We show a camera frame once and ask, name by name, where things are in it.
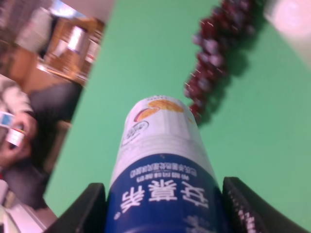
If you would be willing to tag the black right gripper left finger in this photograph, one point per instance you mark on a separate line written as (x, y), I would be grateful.
(86, 215)

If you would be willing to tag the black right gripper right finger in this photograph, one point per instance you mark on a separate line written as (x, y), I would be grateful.
(250, 213)

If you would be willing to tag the wooden background furniture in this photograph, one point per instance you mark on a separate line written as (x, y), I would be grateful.
(66, 48)

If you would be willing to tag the blue and white bottle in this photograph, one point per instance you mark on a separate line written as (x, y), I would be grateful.
(162, 181)

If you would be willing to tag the white pillar candle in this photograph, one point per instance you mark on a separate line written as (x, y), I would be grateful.
(292, 20)

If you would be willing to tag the person in background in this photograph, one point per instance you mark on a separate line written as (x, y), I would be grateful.
(37, 114)

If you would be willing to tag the green tablecloth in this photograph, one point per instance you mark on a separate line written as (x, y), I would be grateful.
(258, 123)

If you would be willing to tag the red grape bunch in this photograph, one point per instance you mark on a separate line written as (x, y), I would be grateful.
(218, 33)

